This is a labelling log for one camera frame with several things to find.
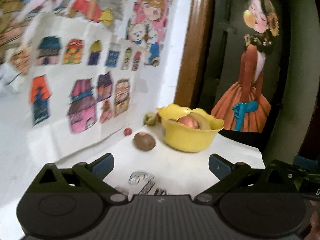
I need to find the yellow plastic fruit bowl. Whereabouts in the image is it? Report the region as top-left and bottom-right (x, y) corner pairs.
(157, 103), (225, 153)

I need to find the girl with bubblegum painting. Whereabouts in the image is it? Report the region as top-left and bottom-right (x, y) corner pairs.
(192, 0), (318, 156)

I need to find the green guava fruit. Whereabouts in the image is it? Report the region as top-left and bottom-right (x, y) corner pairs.
(143, 112), (157, 126)

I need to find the small red cherry tomato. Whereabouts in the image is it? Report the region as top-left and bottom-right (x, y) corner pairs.
(124, 128), (132, 136)

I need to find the paper sheet with house drawings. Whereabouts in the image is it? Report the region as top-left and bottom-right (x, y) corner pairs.
(27, 13), (145, 161)

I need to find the banana in bowl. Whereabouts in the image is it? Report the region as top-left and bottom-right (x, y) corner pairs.
(190, 113), (210, 131)

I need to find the brown wooden frame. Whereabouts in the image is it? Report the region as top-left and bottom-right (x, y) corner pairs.
(174, 0), (215, 107)

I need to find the red apple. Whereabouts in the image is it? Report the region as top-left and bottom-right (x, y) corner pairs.
(177, 115), (200, 129)

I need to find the cartoon child drawing blue shirt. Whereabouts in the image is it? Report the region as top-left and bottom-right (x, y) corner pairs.
(0, 0), (131, 98)

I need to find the brown kiwi with sticker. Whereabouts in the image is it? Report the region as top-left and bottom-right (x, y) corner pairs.
(133, 132), (156, 151)

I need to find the cartoon sticker on table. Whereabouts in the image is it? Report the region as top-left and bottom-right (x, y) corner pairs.
(115, 171), (168, 198)

